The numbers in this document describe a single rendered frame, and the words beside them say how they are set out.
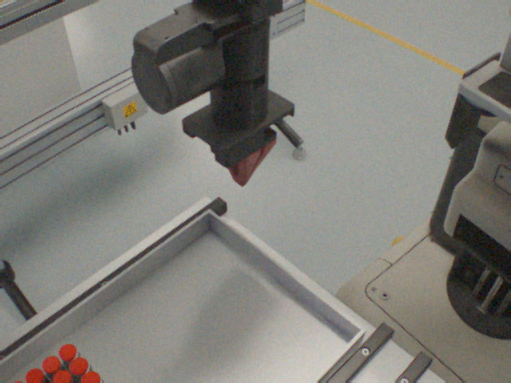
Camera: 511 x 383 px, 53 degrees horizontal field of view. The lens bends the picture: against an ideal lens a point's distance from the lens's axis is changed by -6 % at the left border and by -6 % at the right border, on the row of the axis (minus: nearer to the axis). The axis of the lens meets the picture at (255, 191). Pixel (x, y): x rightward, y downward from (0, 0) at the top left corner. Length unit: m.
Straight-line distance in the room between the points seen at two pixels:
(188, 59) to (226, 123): 0.11
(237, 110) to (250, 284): 0.26
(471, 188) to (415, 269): 0.56
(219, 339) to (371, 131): 1.74
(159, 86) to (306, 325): 0.35
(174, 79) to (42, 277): 1.51
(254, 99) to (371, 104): 1.95
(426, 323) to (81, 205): 1.28
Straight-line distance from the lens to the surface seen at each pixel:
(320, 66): 2.65
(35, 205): 2.11
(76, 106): 1.57
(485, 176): 0.98
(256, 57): 0.49
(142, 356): 0.65
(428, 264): 1.52
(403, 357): 0.66
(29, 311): 1.71
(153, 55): 0.43
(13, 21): 1.33
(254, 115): 0.52
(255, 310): 0.67
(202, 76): 0.45
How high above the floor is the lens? 1.46
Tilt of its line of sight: 47 degrees down
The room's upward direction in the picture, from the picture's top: straight up
